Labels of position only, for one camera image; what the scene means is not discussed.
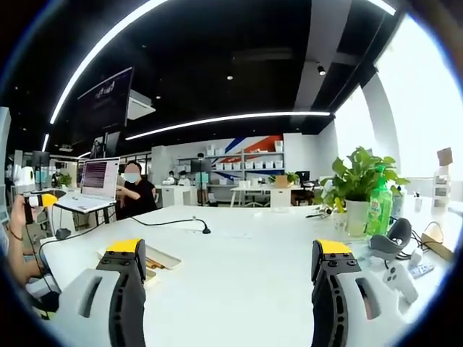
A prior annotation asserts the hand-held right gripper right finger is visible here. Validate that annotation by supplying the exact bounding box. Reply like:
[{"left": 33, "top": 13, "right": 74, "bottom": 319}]
[{"left": 310, "top": 239, "right": 414, "bottom": 347}]

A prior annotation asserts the hanging dark display screen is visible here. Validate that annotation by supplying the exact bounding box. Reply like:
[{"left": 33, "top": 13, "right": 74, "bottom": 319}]
[{"left": 77, "top": 66, "right": 135, "bottom": 135}]

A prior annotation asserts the person's left hand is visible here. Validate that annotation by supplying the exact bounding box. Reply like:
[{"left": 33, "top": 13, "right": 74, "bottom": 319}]
[{"left": 9, "top": 197, "right": 36, "bottom": 240}]

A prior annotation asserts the stack of small boxes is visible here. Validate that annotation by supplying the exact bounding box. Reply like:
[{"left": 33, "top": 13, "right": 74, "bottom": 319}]
[{"left": 433, "top": 147, "right": 456, "bottom": 211}]

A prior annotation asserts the grey controller cradle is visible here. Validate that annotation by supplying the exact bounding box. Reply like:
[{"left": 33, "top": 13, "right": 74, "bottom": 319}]
[{"left": 368, "top": 217, "right": 414, "bottom": 261}]

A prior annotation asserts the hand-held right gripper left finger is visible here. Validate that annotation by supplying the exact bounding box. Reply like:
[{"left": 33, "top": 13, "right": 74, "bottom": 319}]
[{"left": 54, "top": 238, "right": 148, "bottom": 347}]

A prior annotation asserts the white office desk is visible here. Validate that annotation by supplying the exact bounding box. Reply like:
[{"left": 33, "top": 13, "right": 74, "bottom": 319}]
[{"left": 229, "top": 184, "right": 323, "bottom": 208}]

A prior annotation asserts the small background potted plant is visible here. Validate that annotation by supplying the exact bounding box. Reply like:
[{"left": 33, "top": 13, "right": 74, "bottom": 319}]
[{"left": 268, "top": 171, "right": 302, "bottom": 189}]

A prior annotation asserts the wooden stand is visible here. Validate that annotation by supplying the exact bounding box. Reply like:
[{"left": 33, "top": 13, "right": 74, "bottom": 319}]
[{"left": 420, "top": 220, "right": 456, "bottom": 262}]

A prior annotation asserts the green plastic bottle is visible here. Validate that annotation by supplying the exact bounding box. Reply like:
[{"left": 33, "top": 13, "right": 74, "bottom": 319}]
[{"left": 365, "top": 165, "right": 394, "bottom": 238}]

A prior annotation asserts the white handheld controller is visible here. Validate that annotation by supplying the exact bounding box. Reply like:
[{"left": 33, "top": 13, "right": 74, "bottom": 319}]
[{"left": 382, "top": 261, "right": 420, "bottom": 305}]

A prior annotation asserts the white cutlery case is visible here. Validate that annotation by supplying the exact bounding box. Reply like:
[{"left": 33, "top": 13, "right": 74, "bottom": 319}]
[{"left": 95, "top": 244, "right": 182, "bottom": 287}]

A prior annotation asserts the black cable with stub microphone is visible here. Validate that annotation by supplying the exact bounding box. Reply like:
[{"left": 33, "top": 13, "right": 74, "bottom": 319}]
[{"left": 38, "top": 215, "right": 213, "bottom": 261}]

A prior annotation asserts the white round device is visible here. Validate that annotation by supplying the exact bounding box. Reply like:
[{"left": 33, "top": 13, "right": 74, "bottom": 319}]
[{"left": 14, "top": 164, "right": 38, "bottom": 193}]

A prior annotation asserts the potted green plant white pot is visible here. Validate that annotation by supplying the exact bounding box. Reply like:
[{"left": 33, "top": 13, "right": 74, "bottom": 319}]
[{"left": 313, "top": 145, "right": 410, "bottom": 236}]

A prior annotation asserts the wooden utensil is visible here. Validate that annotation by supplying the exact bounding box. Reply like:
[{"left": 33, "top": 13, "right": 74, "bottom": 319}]
[{"left": 145, "top": 254, "right": 171, "bottom": 271}]

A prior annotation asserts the ceiling air conditioner unit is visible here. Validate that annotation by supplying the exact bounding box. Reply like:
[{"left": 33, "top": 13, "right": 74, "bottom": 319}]
[{"left": 126, "top": 89, "right": 157, "bottom": 121}]

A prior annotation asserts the white open laptop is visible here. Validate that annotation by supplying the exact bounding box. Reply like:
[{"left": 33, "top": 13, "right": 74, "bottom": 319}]
[{"left": 54, "top": 156, "right": 121, "bottom": 214}]

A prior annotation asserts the white storage shelf unit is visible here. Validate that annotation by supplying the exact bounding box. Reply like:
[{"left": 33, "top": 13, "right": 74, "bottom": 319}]
[{"left": 176, "top": 140, "right": 286, "bottom": 189}]

